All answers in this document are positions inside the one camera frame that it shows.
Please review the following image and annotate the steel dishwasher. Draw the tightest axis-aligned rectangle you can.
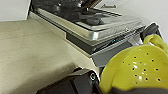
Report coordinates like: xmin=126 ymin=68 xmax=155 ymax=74
xmin=29 ymin=0 xmax=149 ymax=68

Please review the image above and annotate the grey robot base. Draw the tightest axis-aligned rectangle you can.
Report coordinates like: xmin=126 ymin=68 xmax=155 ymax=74
xmin=34 ymin=68 xmax=103 ymax=94

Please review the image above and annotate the yellow bowl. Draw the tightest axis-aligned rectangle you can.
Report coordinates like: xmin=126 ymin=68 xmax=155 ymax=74
xmin=99 ymin=34 xmax=168 ymax=94

